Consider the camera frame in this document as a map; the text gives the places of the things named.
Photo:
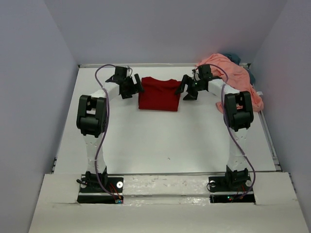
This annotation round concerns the aluminium right table rail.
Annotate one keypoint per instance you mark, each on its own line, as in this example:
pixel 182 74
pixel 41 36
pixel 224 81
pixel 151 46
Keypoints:
pixel 270 142

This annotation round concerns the aluminium front table rail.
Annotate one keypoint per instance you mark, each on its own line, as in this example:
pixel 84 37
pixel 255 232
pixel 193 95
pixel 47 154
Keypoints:
pixel 179 173

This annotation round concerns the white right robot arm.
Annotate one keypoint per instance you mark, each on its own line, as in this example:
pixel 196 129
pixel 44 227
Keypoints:
pixel 238 115

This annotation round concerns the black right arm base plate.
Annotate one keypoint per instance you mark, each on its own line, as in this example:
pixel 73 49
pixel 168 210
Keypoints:
pixel 220 192

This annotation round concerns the red t shirt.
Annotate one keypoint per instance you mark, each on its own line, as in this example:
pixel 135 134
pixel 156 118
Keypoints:
pixel 159 95

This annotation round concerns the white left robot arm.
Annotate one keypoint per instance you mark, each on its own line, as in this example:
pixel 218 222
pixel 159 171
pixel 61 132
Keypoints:
pixel 93 117

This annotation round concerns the aluminium table rail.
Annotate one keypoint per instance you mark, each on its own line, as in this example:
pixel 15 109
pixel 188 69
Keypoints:
pixel 270 142
pixel 141 65
pixel 179 173

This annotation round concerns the pink t shirt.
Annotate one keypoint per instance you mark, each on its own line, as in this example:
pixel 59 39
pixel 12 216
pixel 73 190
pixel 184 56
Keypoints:
pixel 238 77

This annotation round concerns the teal blue t shirt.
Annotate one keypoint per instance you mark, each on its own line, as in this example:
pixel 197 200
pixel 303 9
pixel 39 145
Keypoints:
pixel 237 60

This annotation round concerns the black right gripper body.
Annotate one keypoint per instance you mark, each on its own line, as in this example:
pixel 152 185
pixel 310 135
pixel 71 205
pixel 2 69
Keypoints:
pixel 197 86

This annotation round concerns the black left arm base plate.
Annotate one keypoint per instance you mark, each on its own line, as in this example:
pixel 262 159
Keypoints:
pixel 94 194

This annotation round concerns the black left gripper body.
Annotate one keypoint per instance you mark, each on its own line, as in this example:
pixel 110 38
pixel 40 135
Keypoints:
pixel 129 84

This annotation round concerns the aluminium back table rail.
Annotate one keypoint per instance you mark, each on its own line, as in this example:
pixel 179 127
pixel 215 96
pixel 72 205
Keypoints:
pixel 141 65

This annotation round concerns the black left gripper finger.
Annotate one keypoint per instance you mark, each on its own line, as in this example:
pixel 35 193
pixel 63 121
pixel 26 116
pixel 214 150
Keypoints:
pixel 138 87
pixel 127 92

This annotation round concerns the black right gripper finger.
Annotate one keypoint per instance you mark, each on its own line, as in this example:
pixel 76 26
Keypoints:
pixel 181 87
pixel 191 95

